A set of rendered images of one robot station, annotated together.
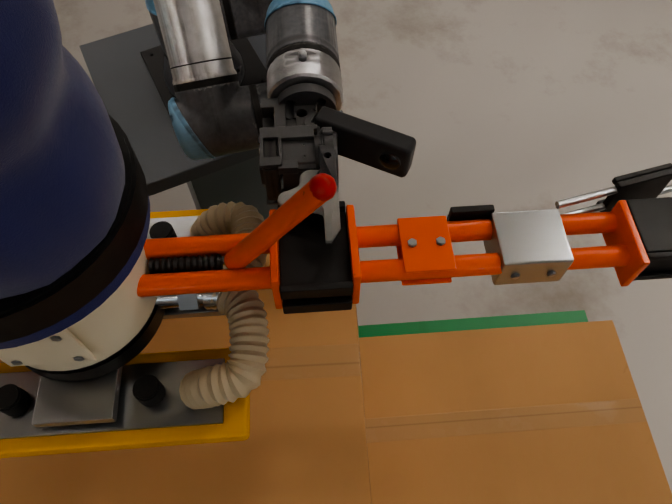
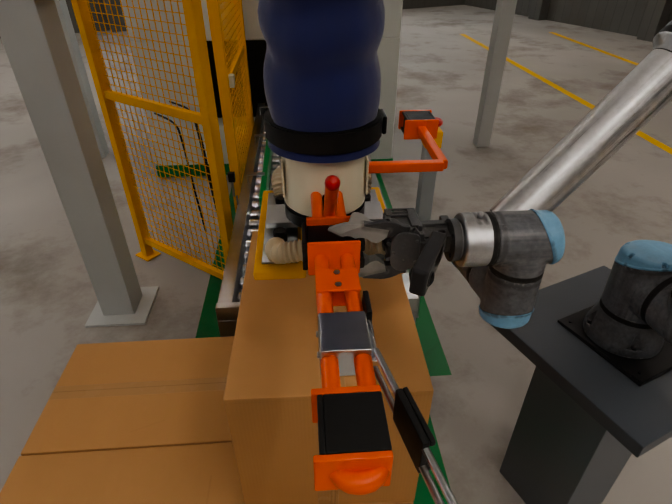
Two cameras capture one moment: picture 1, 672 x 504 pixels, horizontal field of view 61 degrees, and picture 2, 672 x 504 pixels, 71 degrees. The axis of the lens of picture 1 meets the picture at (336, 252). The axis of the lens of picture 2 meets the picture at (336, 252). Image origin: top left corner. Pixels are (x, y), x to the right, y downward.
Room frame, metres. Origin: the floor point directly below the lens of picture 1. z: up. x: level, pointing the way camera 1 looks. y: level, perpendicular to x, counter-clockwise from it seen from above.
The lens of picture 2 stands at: (0.29, -0.62, 1.67)
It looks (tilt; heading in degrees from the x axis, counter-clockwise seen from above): 34 degrees down; 90
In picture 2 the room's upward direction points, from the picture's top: straight up
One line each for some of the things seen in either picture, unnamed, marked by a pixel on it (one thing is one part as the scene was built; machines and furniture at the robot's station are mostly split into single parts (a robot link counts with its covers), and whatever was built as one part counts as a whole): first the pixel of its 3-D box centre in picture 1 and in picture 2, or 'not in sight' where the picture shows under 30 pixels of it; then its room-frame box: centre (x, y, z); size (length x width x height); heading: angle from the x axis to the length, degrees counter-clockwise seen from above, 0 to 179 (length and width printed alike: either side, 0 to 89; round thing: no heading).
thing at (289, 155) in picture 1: (301, 145); (418, 238); (0.42, 0.04, 1.25); 0.12 x 0.09 x 0.08; 4
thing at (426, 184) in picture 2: not in sight; (420, 233); (0.68, 1.24, 0.50); 0.07 x 0.07 x 1.00; 4
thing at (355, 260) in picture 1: (314, 257); (332, 244); (0.28, 0.02, 1.25); 0.10 x 0.08 x 0.06; 4
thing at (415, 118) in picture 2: not in sight; (417, 124); (0.50, 0.59, 1.25); 0.09 x 0.08 x 0.05; 4
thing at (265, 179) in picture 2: not in sight; (263, 141); (-0.15, 2.13, 0.60); 1.60 x 0.11 x 0.09; 94
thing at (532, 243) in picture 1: (525, 247); (343, 343); (0.30, -0.19, 1.24); 0.07 x 0.07 x 0.04; 4
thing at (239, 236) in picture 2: not in sight; (251, 182); (-0.19, 1.78, 0.50); 2.31 x 0.05 x 0.19; 94
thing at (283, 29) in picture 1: (301, 45); (519, 239); (0.59, 0.04, 1.24); 0.12 x 0.09 x 0.10; 4
